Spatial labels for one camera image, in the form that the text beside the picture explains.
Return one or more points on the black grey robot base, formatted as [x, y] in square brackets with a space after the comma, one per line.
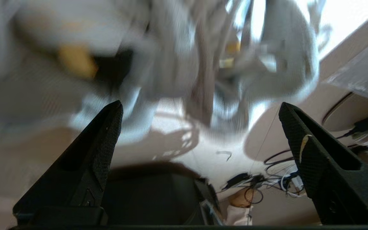
[152, 198]

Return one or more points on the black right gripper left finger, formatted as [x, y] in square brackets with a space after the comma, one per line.
[65, 179]

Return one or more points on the white sneaker large yellow tag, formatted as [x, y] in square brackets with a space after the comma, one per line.
[75, 32]

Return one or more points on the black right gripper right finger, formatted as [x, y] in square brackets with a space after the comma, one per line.
[337, 179]

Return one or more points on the clear crinkled plastic sheet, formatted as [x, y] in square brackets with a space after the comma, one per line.
[363, 70]

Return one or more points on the white sneaker small yellow tag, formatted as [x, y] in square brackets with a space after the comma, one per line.
[286, 57]

